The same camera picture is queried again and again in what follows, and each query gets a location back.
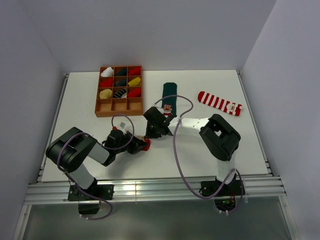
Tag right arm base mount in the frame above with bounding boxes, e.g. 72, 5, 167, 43
199, 176, 246, 212

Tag red rolled sock top right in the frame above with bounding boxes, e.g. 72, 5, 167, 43
128, 66, 141, 76

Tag dark green reindeer sock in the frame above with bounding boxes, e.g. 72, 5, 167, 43
161, 82, 177, 118

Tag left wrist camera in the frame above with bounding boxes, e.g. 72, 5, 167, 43
112, 122, 127, 135

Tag dark teal rolled sock top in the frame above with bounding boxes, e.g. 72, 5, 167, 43
114, 67, 128, 77

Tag red rolled sock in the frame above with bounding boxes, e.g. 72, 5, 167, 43
128, 66, 141, 76
99, 77, 114, 88
127, 88, 142, 98

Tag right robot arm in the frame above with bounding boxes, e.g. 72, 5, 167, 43
143, 106, 241, 195

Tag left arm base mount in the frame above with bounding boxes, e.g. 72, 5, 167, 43
67, 184, 114, 218

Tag dark teal rolled sock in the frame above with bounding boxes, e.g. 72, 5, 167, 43
114, 78, 127, 87
114, 67, 128, 77

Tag mustard rolled sock left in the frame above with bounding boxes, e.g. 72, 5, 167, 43
99, 89, 113, 99

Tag red rolled sock lower right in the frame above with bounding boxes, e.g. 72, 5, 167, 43
127, 88, 142, 98

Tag aluminium frame rail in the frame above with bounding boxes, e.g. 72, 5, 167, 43
23, 175, 287, 205

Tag red white striped santa sock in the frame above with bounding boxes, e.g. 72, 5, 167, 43
197, 91, 243, 117

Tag black white striped rolled sock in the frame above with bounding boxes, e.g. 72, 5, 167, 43
113, 88, 127, 99

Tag yellow rolled sock right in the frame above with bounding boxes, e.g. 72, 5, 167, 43
128, 76, 141, 87

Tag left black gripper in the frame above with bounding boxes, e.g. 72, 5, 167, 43
114, 131, 148, 155

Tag beige red sock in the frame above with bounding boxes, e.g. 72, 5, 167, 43
139, 136, 151, 152

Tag red rolled sock left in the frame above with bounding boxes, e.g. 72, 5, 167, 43
99, 77, 114, 88

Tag dark teal rolled sock middle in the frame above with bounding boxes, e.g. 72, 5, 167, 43
114, 78, 127, 87

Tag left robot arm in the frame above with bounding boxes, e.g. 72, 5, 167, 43
45, 127, 150, 200

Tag wooden compartment organizer tray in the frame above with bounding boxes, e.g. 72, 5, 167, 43
94, 65, 144, 117

